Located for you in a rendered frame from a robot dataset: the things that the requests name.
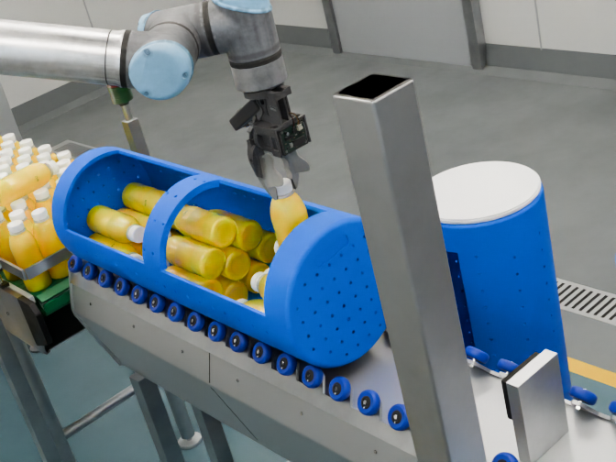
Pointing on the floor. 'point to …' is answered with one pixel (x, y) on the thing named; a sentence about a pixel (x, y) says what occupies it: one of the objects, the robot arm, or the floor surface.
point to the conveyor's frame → (42, 334)
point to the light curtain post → (411, 264)
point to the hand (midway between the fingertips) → (281, 186)
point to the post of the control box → (26, 400)
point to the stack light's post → (135, 137)
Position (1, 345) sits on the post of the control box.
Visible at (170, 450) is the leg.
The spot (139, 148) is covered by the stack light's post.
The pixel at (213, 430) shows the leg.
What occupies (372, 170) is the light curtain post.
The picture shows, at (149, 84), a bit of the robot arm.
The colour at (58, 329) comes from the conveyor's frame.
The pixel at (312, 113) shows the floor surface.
